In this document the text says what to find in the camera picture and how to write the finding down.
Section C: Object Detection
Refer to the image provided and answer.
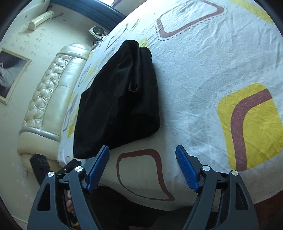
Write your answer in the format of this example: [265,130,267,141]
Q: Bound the black pants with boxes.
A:
[73,40,160,159]

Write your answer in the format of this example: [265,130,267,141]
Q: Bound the cream tufted leather headboard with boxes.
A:
[17,43,90,172]

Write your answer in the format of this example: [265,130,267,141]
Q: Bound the framed wedding photo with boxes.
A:
[1,48,32,105]

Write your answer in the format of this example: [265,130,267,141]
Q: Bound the white electric fan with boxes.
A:
[89,26,107,40]

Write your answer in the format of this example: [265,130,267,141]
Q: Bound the patterned white bed sheet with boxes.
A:
[57,1,282,211]

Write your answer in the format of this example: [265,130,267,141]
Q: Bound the dark blue curtain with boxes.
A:
[50,0,126,31]

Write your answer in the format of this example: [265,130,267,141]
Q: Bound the white wall air conditioner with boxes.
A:
[28,11,54,31]

